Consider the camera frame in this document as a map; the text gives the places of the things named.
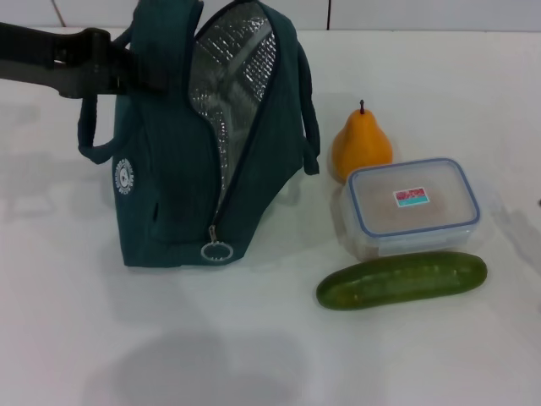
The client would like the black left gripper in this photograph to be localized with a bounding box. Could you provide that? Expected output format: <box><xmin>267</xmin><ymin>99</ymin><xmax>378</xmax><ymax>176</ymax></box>
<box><xmin>0</xmin><ymin>23</ymin><xmax>170</xmax><ymax>98</ymax></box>

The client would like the dark teal insulated lunch bag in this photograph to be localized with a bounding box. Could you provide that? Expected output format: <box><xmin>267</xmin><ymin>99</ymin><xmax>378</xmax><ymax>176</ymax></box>
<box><xmin>77</xmin><ymin>0</ymin><xmax>321</xmax><ymax>270</ymax></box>

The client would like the orange pear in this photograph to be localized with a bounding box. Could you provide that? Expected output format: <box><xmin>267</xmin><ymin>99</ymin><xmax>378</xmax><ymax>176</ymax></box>
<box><xmin>331</xmin><ymin>100</ymin><xmax>394</xmax><ymax>183</ymax></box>

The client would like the clear blue-rimmed food container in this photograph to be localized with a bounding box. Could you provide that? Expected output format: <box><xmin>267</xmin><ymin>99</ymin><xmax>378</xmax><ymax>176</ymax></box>
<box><xmin>347</xmin><ymin>156</ymin><xmax>482</xmax><ymax>259</ymax></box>

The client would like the green cucumber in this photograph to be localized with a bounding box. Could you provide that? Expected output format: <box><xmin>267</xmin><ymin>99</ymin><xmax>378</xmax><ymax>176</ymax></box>
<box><xmin>316</xmin><ymin>251</ymin><xmax>488</xmax><ymax>311</ymax></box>

